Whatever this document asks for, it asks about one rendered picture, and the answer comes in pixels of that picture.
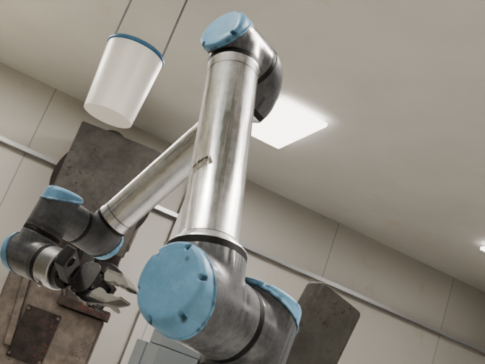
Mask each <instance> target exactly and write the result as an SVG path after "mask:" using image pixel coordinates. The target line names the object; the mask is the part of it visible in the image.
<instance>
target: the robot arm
mask: <svg viewBox="0 0 485 364"><path fill-rule="evenodd" d="M201 45H202V46H203V49H204V50H205V51H207V52H208V54H209V60H208V64H207V75H206V83H205V88H204V95H203V100H202V104H201V112H200V116H199V120H198V122H197V123H196V124H195V125H194V126H193V127H192V128H190V129H189V130H188V131H187V132H186V133H185V134H184V135H182V137H181V138H179V139H178V140H177V141H176V142H175V143H174V144H173V145H171V146H170V147H169V148H168V149H167V150H166V151H165V152H163V153H162V154H161V155H160V156H159V157H158V158H157V159H156V160H155V161H154V162H153V163H151V164H150V165H149V166H148V167H147V168H146V169H145V170H143V171H142V172H141V173H140V174H139V175H138V176H137V177H135V179H133V180H132V181H131V182H130V183H129V184H128V185H127V186H126V187H125V188H123V189H122V190H121V191H120V192H119V193H118V194H116V195H115V196H114V197H113V198H112V199H111V200H110V201H109V202H108V203H107V204H106V205H104V206H102V207H101V208H99V209H98V210H97V211H96V212H95V213H92V212H91V211H89V210H88V209H86V208H84V207H83V206H82V205H81V204H83V198H82V197H80V196H79V195H77V194H75V193H73V192H71V191H69V190H67V189H64V188H61V187H59V186H54V185H50V186H47V187H46V189H45V191H44V192H43V193H42V195H40V198H39V200H38V202H37V204H36V205H35V207H34V209H33V210H32V212H31V214H30V216H29V217H28V218H27V221H26V222H25V224H24V226H23V227H22V229H21V231H18V232H15V233H12V234H10V235H9V236H8V237H7V238H6V239H5V240H4V242H3V243H2V246H1V250H0V257H1V262H2V264H3V265H4V266H5V267H6V268H7V269H8V270H10V271H12V272H13V273H14V274H17V275H21V276H23V277H25V278H28V279H29V280H32V281H34V282H36V283H37V285H38V286H39V287H41V285H44V286H45V287H48V288H50V289H52V290H60V289H66V288H68V289H69V290H70V291H72V292H73V293H74V294H75V295H76V297H77V298H78V299H79V300H80V301H81V302H82V303H83V304H84V306H87V307H89V308H92V309H94V310H96V311H99V312H102V310H103V308H104V307H110V308H111V309H112V310H113V311H115V312H116V313H120V309H119V308H123V307H127V306H130V303H129V302H128V301H126V300H125V299H123V298H122V297H116V296H114V295H113V294H114V293H115V291H116V290H117V288H116V287H115V286H117V287H121V288H122V289H124V290H126V291H127V292H129V293H133V294H136V295H137V302H138V306H139V310H140V312H141V314H142V316H143V317H144V319H145V320H146V321H147V322H148V323H149V324H150V325H151V326H153V327H154V328H155V329H156V330H157V331H158V332H159V333H160V334H162V335H164V336H165V337H167V338H169V339H173V340H175V341H176V342H178V343H180V344H182V345H183V346H185V347H187V348H189V349H191V350H193V351H194V352H197V353H198V354H200V355H202V356H203V357H202V359H201V362H200V364H286V361H287V358H288V356H289V352H290V350H291V347H292V344H293V341H294V338H295V336H296V334H297V332H298V329H299V323H300V319H301V315H302V311H301V308H300V305H299V304H298V303H297V302H296V300H295V299H294V298H292V297H291V296H290V295H288V294H287V293H285V292H284V291H283V290H280V289H279V288H277V287H275V286H273V285H267V284H266V283H265V282H264V281H261V280H259V279H255V278H251V277H246V276H245V273H246V267H247V260H248V255H247V253H246V251H245V249H244V248H243V247H242V246H241V245H240V244H239V243H238V241H239V234H240V223H241V217H242V210H243V199H244V193H245V181H246V175H247V168H248V157H249V150H250V139H251V132H252V126H253V123H260V122H262V120H263V119H265V118H266V117H267V116H268V115H269V113H270V112H271V111H272V109H273V108H274V106H275V105H276V101H277V100H278V97H279V93H280V91H281V85H282V78H283V75H282V65H281V61H280V58H279V56H278V54H277V53H276V51H275V50H274V49H273V48H272V47H271V46H270V45H269V44H268V42H267V41H266V39H265V38H264V37H263V36H262V34H260V32H259V31H258V30H257V28H256V27H255V25H254V24H253V22H252V20H250V19H248V18H247V16H246V15H245V14H243V13H242V12H229V13H226V14H224V15H222V16H221V17H219V18H217V19H216V20H214V21H213V22H212V23H211V24H210V25H209V26H208V27H207V28H206V29H205V31H204V33H203V35H202V36H201ZM187 178H188V185H187V189H186V193H185V201H184V205H183V213H182V217H181V221H180V229H179V233H178V235H176V236H174V237H173V238H171V239H169V241H168V242H167V243H166V245H165V246H163V247H161V248H160V249H159V253H158V254H153V255H152V256H151V258H150V259H149V260H148V262H147V263H146V265H145V266H144V268H143V270H142V272H141V275H140V278H139V283H138V289H139V291H137V289H136V287H135V286H134V284H133V283H132V282H131V281H130V279H129V278H128V277H127V276H126V275H124V274H123V272H122V271H121V270H119V269H118V268H117V267H116V266H115V265H114V264H111V263H108V262H102V261H99V262H98V263H95V262H94V261H90V262H88V263H87V262H85V264H84V265H83V266H82V265H80V263H79V257H78V253H77V249H76V248H75V247H73V246H71V245H69V244H66V246H65V247H64V248H60V247H58V245H59V243H60V241H61V239H64V240H65V241H68V242H69V243H71V244H72V245H74V246H76V247H77V248H79V249H81V250H83V251H84V252H86V254H87V255H89V256H92V257H95V258H96V259H99V260H105V259H109V258H111V257H112V256H114V255H115V254H117V252H118V251H119V249H120V248H121V246H122V245H123V236H124V235H125V234H126V233H127V232H128V230H129V229H131V228H132V227H133V226H134V225H135V224H136V223H137V222H138V221H139V220H140V219H142V218H143V217H144V216H145V215H146V214H147V213H149V212H150V211H151V210H152V209H153V208H155V207H156V206H157V205H158V204H159V203H160V202H161V201H162V200H163V199H164V198H165V197H167V196H168V195H169V194H170V193H171V192H173V191H174V190H175V189H176V188H177V187H178V186H179V185H180V184H181V183H182V182H184V181H185V180H186V179H187ZM114 285H115V286H114Z"/></svg>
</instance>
